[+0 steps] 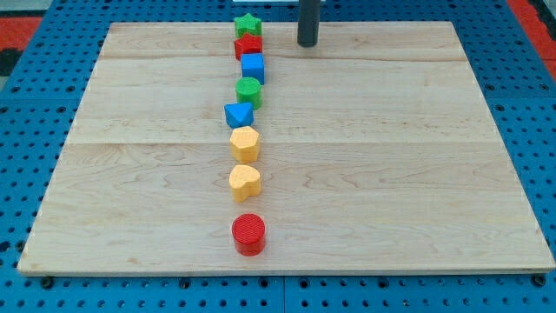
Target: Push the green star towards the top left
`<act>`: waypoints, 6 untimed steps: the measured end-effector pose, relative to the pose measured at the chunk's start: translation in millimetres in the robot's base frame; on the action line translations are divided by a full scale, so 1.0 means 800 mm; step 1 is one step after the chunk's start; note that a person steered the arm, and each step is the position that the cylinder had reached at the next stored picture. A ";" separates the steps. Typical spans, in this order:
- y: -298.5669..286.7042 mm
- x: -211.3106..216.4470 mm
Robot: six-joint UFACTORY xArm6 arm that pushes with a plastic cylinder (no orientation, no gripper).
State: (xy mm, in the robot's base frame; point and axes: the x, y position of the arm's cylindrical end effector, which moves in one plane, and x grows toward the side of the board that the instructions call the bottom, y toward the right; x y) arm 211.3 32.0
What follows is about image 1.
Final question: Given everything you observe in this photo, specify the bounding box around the red star block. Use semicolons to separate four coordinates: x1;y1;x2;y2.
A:
234;33;263;61

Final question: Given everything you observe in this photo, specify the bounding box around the green star block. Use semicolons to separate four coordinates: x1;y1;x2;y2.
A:
234;13;262;38

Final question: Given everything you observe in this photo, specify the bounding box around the yellow hexagon block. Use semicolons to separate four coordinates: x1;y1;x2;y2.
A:
229;126;261;163

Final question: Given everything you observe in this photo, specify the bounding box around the yellow heart block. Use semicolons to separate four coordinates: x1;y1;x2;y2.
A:
228;164;261;203

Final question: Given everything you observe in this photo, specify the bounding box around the blue triangle block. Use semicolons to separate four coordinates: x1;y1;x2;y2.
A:
224;103;255;129

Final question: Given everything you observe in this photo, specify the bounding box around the green cylinder block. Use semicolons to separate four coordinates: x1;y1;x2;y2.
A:
235;77;263;110

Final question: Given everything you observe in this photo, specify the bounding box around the red cylinder block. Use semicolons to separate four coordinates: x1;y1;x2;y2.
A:
232;213;266;256

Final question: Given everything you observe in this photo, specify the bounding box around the blue cube block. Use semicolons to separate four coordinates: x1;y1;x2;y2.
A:
241;53;265;85

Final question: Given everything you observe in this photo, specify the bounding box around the light wooden board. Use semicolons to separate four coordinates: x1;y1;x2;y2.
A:
17;22;555;276

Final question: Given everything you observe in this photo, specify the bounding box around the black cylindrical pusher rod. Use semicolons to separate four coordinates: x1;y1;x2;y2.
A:
297;0;321;48

